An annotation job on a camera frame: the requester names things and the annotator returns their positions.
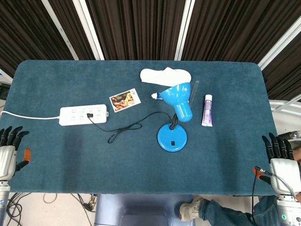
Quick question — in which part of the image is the white folded cloth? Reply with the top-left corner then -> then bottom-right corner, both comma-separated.
140,67 -> 192,87

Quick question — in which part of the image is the white power strip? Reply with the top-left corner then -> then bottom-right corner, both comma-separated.
59,104 -> 110,126

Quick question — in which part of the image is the person's sneaker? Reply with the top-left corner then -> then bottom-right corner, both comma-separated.
179,196 -> 205,222

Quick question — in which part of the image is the picture card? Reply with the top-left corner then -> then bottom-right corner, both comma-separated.
109,88 -> 142,113

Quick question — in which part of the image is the purple toothpaste tube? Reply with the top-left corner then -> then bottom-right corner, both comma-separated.
201,94 -> 214,127

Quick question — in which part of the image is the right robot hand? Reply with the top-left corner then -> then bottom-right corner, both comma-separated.
253,132 -> 301,196

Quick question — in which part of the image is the person's jeans leg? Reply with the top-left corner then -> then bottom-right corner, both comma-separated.
198,194 -> 282,226

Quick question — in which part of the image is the clear plastic ruler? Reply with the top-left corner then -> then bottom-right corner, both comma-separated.
190,80 -> 200,106

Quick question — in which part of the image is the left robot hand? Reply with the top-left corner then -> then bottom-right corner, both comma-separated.
0,126 -> 32,181

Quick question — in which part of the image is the blue desk lamp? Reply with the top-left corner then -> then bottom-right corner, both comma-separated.
157,82 -> 193,152

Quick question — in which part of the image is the floor cables bundle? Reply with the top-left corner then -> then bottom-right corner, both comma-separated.
5,192 -> 98,226

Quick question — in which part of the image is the black lamp power cord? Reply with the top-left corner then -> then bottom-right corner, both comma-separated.
86,111 -> 174,144

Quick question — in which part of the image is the blue table mat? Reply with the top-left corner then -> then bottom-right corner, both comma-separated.
0,59 -> 279,196

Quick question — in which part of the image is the white power strip cable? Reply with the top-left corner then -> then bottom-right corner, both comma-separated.
0,110 -> 61,120

